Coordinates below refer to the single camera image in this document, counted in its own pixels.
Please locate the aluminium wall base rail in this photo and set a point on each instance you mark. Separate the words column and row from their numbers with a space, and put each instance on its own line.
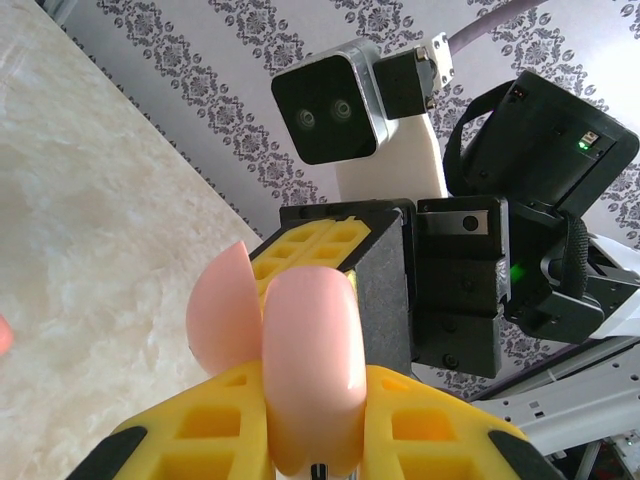
column 152, row 120

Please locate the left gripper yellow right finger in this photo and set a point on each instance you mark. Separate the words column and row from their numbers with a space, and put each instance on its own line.
column 425, row 435

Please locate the pale pink earbud charging case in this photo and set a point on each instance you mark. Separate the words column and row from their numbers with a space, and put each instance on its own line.
column 315, row 350

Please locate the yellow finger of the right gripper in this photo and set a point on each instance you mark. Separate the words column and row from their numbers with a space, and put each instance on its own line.
column 295, row 250
column 385, row 290

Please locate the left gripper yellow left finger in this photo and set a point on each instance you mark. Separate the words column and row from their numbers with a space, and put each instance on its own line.
column 200, row 430

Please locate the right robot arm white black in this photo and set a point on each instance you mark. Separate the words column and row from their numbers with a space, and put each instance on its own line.
column 620, row 280

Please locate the salmon earbud charging case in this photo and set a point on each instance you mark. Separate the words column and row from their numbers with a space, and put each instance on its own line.
column 5, row 336

